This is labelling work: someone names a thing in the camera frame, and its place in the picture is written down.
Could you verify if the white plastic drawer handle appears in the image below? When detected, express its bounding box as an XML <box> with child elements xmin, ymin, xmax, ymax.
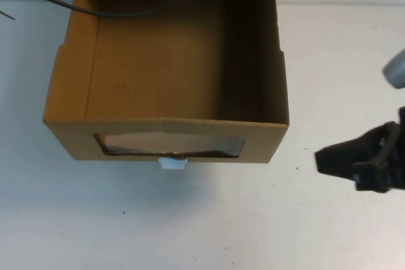
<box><xmin>159</xmin><ymin>156</ymin><xmax>186</xmax><ymax>170</ymax></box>

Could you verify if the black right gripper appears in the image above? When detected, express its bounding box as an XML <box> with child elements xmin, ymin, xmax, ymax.
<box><xmin>315</xmin><ymin>105</ymin><xmax>405</xmax><ymax>193</ymax></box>

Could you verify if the cardboard drawer with window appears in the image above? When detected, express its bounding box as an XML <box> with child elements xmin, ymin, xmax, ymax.
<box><xmin>42</xmin><ymin>0</ymin><xmax>290</xmax><ymax>163</ymax></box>

